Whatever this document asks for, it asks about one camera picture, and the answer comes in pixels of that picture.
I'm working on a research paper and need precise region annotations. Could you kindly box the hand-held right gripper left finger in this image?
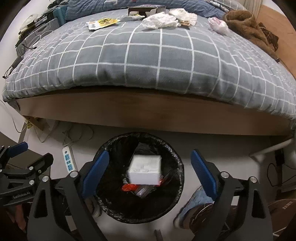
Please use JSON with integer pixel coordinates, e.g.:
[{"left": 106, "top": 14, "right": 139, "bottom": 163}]
[{"left": 27, "top": 150, "right": 110, "bottom": 241}]

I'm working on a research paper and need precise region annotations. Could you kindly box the blue striped quilt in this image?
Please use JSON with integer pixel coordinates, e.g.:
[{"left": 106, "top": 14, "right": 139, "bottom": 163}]
[{"left": 67, "top": 0, "right": 232, "bottom": 18}]

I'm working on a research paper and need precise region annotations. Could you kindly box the white power strip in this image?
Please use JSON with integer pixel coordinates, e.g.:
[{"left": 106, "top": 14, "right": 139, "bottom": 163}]
[{"left": 62, "top": 146, "right": 75, "bottom": 173}]

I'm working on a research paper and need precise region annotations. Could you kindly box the wooden headboard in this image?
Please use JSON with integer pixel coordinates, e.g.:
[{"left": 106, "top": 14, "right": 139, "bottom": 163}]
[{"left": 257, "top": 5, "right": 296, "bottom": 81}]

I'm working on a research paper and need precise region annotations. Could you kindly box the person's left hand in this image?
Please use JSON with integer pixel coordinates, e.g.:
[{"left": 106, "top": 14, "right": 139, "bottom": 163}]
[{"left": 10, "top": 204, "right": 28, "bottom": 232}]

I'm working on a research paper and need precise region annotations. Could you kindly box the red plastic bag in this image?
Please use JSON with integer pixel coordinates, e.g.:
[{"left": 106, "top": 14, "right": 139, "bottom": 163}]
[{"left": 121, "top": 176, "right": 167, "bottom": 193}]

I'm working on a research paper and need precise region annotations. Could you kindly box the beige curtain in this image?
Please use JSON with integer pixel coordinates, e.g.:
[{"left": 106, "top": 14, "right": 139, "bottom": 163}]
[{"left": 245, "top": 0, "right": 262, "bottom": 12}]

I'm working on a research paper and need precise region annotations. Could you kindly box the silver suitcase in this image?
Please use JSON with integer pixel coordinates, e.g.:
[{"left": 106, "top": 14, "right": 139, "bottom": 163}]
[{"left": 16, "top": 19, "right": 61, "bottom": 56}]

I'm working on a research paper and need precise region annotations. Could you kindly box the brown fleece blanket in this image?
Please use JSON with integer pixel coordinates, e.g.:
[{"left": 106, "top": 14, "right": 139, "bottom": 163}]
[{"left": 222, "top": 10, "right": 280, "bottom": 61}]

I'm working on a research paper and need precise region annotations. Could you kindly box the yellow snack wrapper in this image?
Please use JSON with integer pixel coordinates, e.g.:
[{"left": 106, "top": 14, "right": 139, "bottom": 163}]
[{"left": 86, "top": 19, "right": 121, "bottom": 30}]

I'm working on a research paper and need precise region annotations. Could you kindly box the dark brown printed box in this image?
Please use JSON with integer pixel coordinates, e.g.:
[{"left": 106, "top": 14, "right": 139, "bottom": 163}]
[{"left": 128, "top": 6, "right": 166, "bottom": 16}]

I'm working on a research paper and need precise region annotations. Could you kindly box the blue grey shoe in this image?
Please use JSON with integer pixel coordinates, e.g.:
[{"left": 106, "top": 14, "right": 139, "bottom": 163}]
[{"left": 174, "top": 185, "right": 216, "bottom": 230}]

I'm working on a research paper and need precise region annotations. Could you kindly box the white box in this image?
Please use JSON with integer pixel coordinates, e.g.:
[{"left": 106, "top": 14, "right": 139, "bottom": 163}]
[{"left": 127, "top": 155, "right": 162, "bottom": 186}]

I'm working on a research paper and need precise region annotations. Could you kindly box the dark brown lined cushion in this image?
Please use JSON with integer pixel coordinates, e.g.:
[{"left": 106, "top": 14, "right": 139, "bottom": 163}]
[{"left": 258, "top": 22, "right": 279, "bottom": 51}]

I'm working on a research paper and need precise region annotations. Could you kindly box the teal suitcase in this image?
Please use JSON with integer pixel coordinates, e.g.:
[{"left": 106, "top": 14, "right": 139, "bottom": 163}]
[{"left": 53, "top": 6, "right": 68, "bottom": 22}]

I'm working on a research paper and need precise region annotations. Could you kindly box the wooden bed frame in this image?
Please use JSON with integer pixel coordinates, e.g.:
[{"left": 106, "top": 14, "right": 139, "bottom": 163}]
[{"left": 15, "top": 87, "right": 293, "bottom": 137}]

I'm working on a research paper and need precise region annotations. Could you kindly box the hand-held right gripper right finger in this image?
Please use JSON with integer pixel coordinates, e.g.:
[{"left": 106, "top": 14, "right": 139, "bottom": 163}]
[{"left": 190, "top": 149, "right": 273, "bottom": 241}]

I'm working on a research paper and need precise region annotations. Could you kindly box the pink and white plastic bag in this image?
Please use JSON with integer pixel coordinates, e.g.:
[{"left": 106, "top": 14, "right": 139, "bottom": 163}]
[{"left": 208, "top": 17, "right": 232, "bottom": 35}]

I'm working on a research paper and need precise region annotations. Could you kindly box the crumpled white tissue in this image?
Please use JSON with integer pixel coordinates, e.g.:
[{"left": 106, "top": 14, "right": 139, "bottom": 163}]
[{"left": 142, "top": 13, "right": 179, "bottom": 30}]

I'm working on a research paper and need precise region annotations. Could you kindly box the black lined trash bin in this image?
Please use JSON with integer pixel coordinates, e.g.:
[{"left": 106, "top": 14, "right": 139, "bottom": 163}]
[{"left": 94, "top": 132, "right": 185, "bottom": 224}]

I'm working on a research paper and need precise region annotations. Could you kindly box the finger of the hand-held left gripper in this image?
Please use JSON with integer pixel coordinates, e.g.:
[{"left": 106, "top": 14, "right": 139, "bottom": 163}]
[
  {"left": 0, "top": 142, "right": 28, "bottom": 172},
  {"left": 0, "top": 153, "right": 54, "bottom": 207}
]

